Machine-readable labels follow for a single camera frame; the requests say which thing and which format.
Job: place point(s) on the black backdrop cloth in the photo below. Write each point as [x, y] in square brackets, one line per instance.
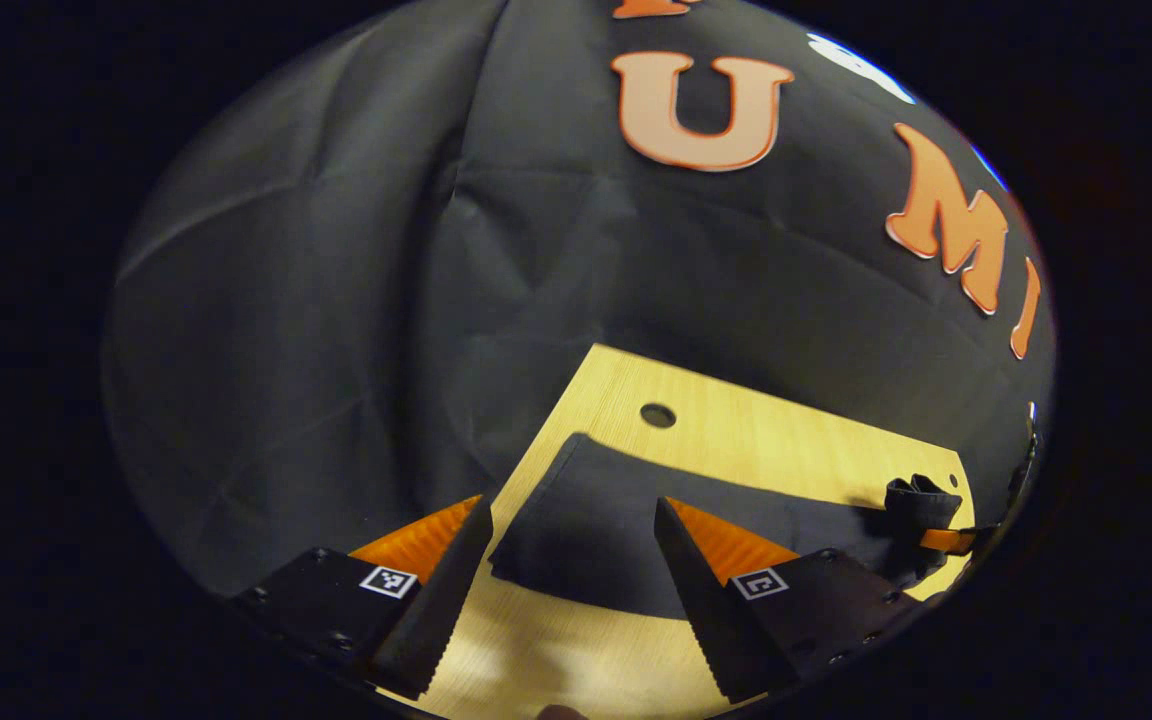
[336, 300]

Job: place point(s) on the black jeans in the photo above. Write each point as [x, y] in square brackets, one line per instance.
[586, 520]

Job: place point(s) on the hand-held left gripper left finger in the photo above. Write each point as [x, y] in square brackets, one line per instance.
[451, 600]

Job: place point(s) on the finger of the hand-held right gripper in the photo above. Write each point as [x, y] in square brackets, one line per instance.
[948, 541]

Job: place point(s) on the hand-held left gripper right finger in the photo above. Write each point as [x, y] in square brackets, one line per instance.
[701, 600]

